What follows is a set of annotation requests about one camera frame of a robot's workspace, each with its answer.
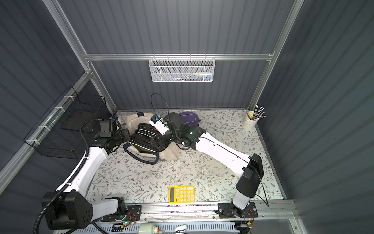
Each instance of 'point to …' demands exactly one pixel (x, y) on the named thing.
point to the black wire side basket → (59, 134)
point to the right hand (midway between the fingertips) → (157, 136)
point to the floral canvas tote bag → (170, 152)
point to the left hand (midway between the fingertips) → (129, 133)
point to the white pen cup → (249, 123)
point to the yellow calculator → (181, 194)
